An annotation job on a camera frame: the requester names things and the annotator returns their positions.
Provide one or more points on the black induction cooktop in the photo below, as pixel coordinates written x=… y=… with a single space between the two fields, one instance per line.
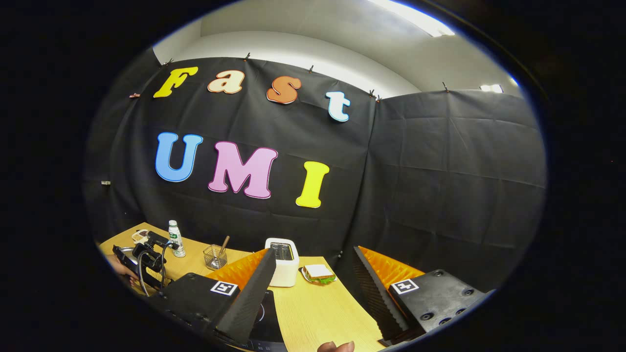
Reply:
x=271 y=322

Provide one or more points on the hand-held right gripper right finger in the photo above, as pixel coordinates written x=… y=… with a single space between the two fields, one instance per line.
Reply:
x=376 y=293

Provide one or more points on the white bottle with green label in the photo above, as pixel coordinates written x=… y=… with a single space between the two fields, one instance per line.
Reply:
x=176 y=242

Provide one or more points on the divided seasoning dish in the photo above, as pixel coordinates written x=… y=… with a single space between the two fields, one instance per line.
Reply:
x=139 y=237

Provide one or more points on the white toaster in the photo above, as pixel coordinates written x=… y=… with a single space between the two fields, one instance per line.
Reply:
x=283 y=269

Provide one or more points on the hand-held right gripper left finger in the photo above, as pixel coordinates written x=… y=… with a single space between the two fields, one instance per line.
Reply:
x=252 y=293

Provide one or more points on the black backdrop cloth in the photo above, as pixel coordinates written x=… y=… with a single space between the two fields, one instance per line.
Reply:
x=415 y=171

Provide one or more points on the wooden spoon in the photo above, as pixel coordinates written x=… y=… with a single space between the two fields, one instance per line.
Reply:
x=224 y=243

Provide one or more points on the long ceiling light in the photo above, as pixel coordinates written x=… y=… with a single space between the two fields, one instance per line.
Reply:
x=415 y=17

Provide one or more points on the small ceiling light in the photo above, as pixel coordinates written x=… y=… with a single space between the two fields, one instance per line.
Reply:
x=491 y=88

